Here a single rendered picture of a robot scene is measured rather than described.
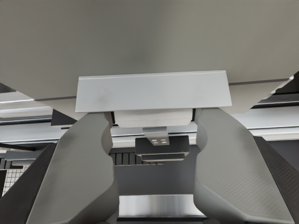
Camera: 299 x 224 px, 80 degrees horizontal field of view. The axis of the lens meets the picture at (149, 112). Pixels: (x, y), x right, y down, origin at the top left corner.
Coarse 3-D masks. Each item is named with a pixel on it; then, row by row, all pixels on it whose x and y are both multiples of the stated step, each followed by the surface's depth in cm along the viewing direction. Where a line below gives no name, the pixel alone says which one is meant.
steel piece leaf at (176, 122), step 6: (120, 120) 20; (126, 120) 20; (132, 120) 20; (138, 120) 20; (144, 120) 20; (150, 120) 20; (156, 120) 20; (162, 120) 20; (168, 120) 20; (174, 120) 20; (180, 120) 20; (186, 120) 20; (120, 126) 22; (126, 126) 22; (132, 126) 22; (138, 126) 22; (144, 126) 22; (150, 126) 23
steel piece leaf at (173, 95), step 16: (80, 80) 10; (96, 80) 10; (112, 80) 10; (128, 80) 10; (144, 80) 10; (160, 80) 10; (176, 80) 10; (192, 80) 10; (208, 80) 10; (224, 80) 10; (80, 96) 10; (96, 96) 10; (112, 96) 10; (128, 96) 10; (144, 96) 10; (160, 96) 10; (176, 96) 10; (192, 96) 10; (208, 96) 10; (224, 96) 10; (80, 112) 10; (128, 112) 17; (144, 112) 17; (160, 112) 17; (176, 112) 17
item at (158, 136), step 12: (144, 132) 25; (156, 132) 25; (144, 144) 40; (156, 144) 38; (168, 144) 38; (180, 144) 39; (144, 156) 40; (156, 156) 40; (168, 156) 39; (180, 156) 39
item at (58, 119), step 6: (54, 114) 22; (60, 114) 22; (54, 120) 22; (60, 120) 22; (66, 120) 22; (72, 120) 22; (54, 126) 22; (60, 126) 22; (66, 126) 22; (114, 126) 23
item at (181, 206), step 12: (120, 204) 20; (132, 204) 19; (144, 204) 19; (156, 204) 19; (168, 204) 19; (180, 204) 19; (192, 204) 19; (120, 216) 19; (132, 216) 19; (144, 216) 19; (156, 216) 18; (168, 216) 18; (180, 216) 18; (192, 216) 18; (204, 216) 18
